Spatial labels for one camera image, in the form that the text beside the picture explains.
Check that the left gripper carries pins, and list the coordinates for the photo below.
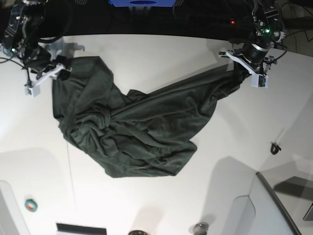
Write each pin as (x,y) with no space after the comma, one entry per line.
(252,57)

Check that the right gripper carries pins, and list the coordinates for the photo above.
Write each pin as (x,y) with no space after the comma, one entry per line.
(38,60)

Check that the dark green t-shirt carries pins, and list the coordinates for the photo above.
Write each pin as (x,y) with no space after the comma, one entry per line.
(137,134)

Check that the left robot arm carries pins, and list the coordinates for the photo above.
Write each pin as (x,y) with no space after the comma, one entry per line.
(267,31)

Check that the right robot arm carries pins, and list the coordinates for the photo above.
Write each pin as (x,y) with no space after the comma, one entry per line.
(21,40)

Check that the black clip on table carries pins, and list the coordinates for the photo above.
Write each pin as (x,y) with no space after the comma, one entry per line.
(275,148)

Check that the grey round knob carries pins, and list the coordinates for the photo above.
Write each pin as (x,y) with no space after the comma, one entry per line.
(200,228)

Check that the black round dial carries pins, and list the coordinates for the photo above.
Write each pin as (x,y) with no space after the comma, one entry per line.
(137,232)

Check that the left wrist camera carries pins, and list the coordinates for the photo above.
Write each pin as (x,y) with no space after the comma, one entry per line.
(259,80)

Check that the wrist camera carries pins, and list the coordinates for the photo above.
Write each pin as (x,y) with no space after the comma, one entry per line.
(32,91)
(259,80)

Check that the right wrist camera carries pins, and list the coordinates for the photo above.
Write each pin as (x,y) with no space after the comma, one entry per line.
(32,91)

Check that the black cable bundle background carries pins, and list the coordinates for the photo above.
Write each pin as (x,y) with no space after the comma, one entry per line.
(298,18)

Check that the blue mount plate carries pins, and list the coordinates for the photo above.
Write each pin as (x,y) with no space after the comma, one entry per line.
(139,3)

